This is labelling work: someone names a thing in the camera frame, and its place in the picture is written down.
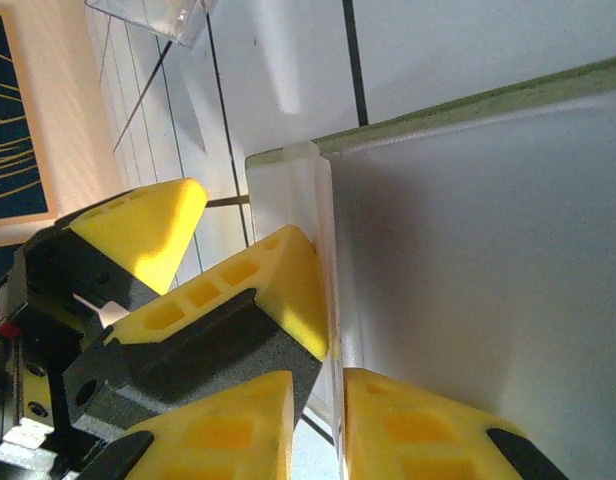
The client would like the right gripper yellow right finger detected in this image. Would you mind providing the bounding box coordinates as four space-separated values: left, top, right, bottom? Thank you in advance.
342 368 574 480

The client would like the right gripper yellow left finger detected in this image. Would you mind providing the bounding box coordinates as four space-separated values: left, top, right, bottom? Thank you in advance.
82 370 295 480

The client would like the clear acrylic tiered card stand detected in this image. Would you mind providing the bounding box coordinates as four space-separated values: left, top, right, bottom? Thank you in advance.
84 0 220 50

